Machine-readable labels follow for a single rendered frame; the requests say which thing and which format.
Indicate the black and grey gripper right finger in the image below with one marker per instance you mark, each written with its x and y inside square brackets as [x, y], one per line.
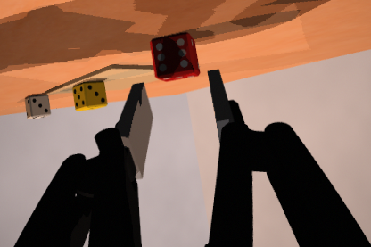
[315, 211]

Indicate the tan flat mat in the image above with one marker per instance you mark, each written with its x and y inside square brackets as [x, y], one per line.
[115, 77]

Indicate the white die with black pips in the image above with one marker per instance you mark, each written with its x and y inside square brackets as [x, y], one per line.
[37, 106]

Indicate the dark red die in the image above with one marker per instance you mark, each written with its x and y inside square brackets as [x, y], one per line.
[174, 57]

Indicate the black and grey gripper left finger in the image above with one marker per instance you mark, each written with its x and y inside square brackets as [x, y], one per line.
[107, 202]

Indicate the yellow die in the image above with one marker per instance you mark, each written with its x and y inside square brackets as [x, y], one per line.
[89, 95]

